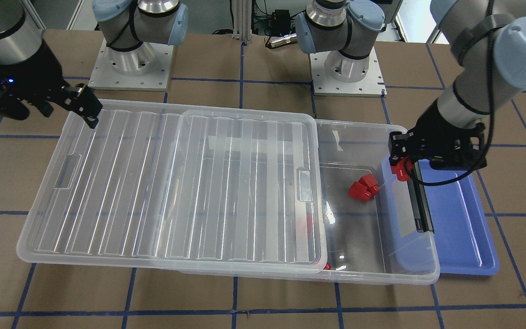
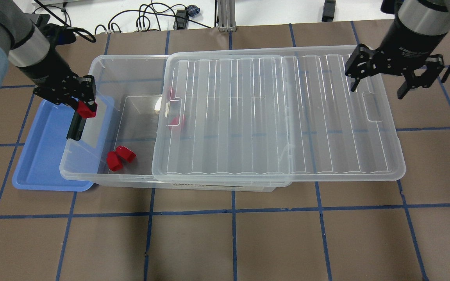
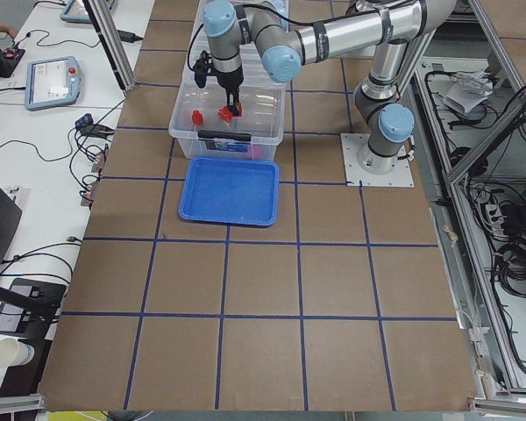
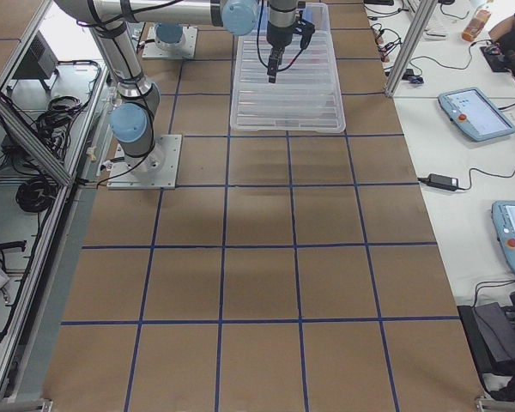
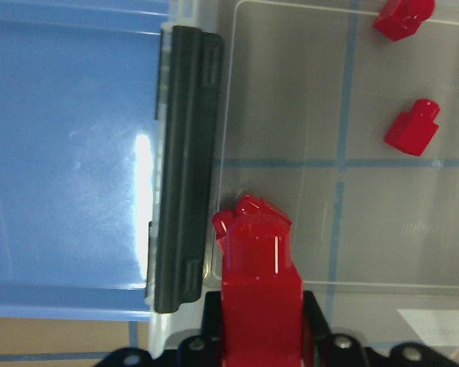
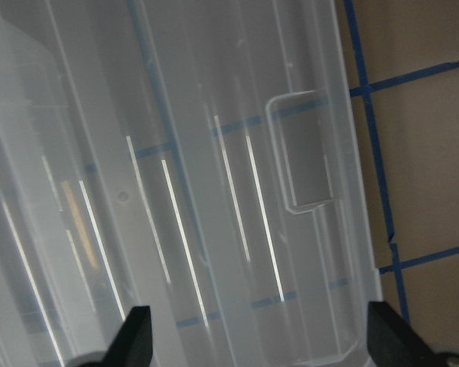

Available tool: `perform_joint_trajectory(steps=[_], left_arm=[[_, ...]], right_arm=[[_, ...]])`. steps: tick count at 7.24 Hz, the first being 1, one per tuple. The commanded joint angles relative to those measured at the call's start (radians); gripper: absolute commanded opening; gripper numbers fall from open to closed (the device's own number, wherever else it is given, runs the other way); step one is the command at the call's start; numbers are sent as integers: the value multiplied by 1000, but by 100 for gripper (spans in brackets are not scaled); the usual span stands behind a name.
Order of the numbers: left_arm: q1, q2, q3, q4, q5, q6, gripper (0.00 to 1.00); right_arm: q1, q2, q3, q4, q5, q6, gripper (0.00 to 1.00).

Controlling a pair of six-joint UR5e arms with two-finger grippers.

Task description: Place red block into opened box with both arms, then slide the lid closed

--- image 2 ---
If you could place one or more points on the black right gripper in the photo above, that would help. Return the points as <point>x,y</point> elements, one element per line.
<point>404,46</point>

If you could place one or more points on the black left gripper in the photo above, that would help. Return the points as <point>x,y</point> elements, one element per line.
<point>46,70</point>

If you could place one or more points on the clear plastic box lid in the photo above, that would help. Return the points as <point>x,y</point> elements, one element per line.
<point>272,115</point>

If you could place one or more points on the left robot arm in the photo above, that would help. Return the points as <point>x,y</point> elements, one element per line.
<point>23,45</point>

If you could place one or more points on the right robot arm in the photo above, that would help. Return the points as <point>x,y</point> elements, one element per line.
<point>407,48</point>

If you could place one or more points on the clear plastic storage box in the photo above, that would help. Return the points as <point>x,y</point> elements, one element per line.
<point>136,84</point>

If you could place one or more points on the blue plastic tray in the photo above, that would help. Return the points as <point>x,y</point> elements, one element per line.
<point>50,161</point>

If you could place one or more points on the black power adapter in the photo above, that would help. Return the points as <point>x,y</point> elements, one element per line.
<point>329,10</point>

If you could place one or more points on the black box latch handle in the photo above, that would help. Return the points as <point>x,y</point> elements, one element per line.
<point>76,127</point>

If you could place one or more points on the aluminium frame post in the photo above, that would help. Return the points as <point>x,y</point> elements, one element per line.
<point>226,15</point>

